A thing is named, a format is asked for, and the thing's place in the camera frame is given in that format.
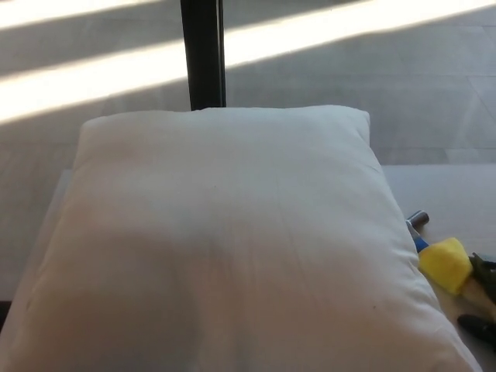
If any white pillow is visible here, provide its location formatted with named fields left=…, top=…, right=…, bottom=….
left=0, top=105, right=484, bottom=372

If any black vertical post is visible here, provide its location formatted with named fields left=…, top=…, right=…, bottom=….
left=180, top=0, right=227, bottom=112

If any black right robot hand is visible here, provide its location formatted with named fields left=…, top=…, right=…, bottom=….
left=456, top=251, right=496, bottom=343

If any claw hammer with wooden handle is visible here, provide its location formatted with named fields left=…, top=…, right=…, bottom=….
left=405, top=209, right=496, bottom=311

